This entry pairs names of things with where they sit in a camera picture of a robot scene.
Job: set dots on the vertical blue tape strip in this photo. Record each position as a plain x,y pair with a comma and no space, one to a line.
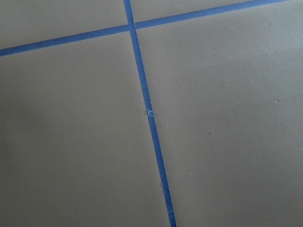
150,114

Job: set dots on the horizontal blue tape strip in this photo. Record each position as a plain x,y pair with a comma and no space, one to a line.
137,25

